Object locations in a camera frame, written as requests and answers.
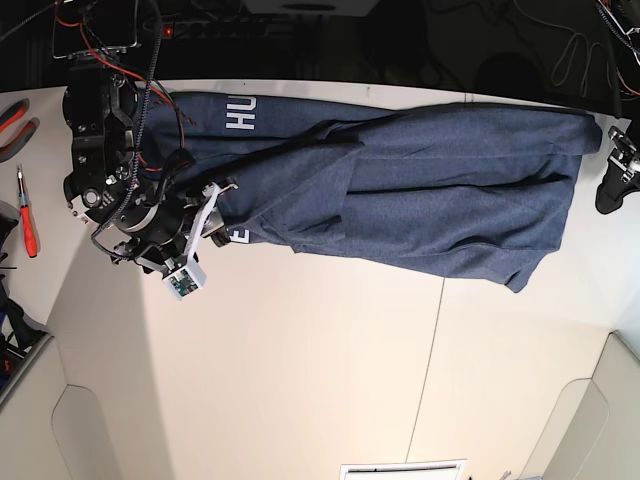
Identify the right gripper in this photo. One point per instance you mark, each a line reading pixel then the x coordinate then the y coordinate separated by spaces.
pixel 166 226

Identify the blue t-shirt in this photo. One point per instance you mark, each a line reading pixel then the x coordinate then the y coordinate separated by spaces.
pixel 461 191

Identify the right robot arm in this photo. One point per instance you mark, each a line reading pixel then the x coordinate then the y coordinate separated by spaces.
pixel 111 90

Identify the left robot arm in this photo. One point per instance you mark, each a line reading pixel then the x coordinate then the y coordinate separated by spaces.
pixel 621 18

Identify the red lit power strip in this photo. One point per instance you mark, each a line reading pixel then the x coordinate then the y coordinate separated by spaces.
pixel 239 28

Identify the orange handled screwdriver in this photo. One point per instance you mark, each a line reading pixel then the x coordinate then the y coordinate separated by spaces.
pixel 29 236

